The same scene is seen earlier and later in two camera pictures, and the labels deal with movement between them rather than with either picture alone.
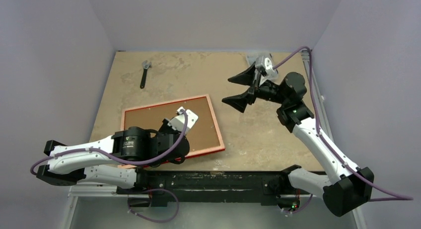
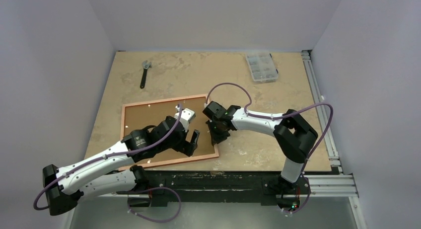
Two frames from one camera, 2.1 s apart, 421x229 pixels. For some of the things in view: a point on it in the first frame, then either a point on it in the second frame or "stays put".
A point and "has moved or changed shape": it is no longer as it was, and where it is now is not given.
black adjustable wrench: (146, 66) stays put
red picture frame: (204, 135) has moved or changed shape
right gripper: (255, 87) to (217, 128)
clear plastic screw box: (266, 69) stays put
